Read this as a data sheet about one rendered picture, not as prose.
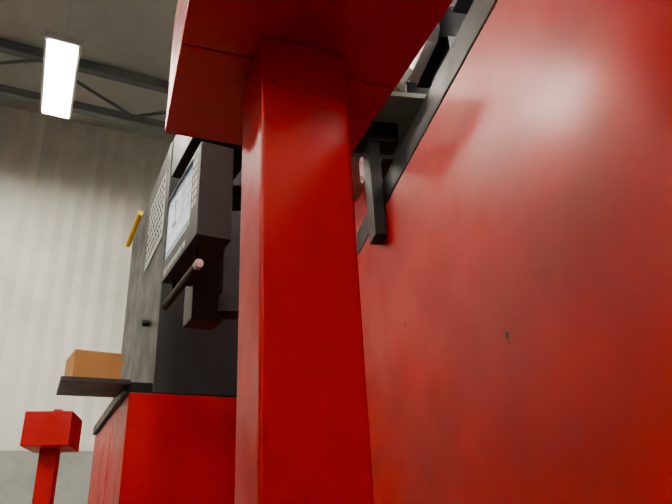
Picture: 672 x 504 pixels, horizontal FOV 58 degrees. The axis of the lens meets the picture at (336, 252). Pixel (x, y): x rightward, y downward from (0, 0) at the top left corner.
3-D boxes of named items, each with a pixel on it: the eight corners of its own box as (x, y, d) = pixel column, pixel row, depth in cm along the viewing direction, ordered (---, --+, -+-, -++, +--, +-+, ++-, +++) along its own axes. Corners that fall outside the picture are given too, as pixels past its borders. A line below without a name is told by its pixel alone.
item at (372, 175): (314, 242, 97) (310, 130, 106) (401, 246, 99) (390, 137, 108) (318, 231, 93) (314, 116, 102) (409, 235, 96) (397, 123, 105)
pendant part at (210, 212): (160, 283, 230) (167, 199, 245) (192, 287, 235) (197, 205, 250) (195, 234, 194) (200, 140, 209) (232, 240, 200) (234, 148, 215)
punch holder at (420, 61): (405, 87, 125) (398, 26, 132) (444, 91, 126) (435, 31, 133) (429, 33, 111) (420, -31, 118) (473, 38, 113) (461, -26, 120)
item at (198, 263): (160, 309, 233) (162, 289, 237) (168, 310, 234) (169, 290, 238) (194, 266, 198) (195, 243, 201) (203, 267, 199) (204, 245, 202)
